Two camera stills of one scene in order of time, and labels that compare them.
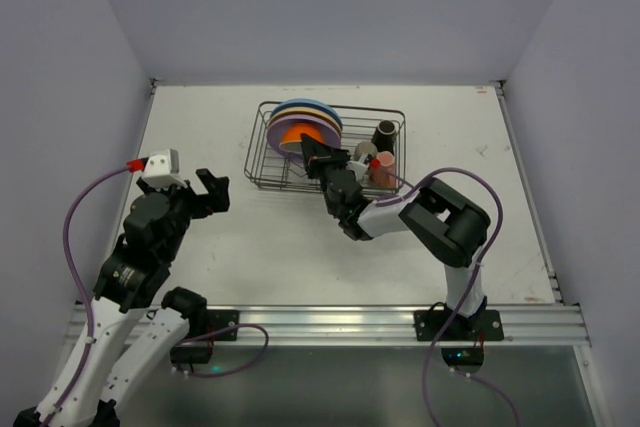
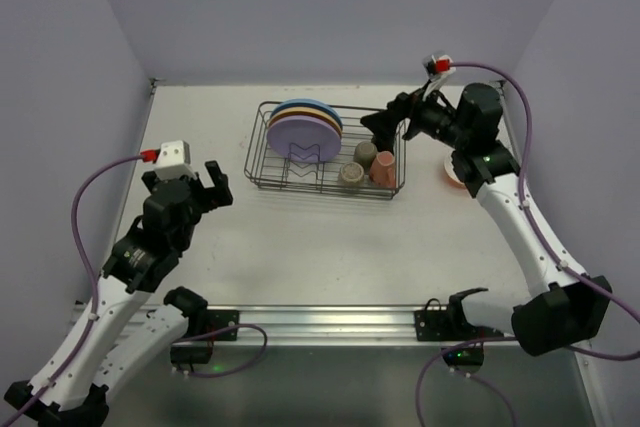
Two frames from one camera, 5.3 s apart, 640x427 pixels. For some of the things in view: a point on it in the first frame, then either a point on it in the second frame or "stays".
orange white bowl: [292, 139] → [451, 174]
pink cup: [384, 175] stays
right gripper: [324, 163] → [405, 110]
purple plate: [331, 135] stays
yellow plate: [308, 111] stays
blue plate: [309, 103] stays
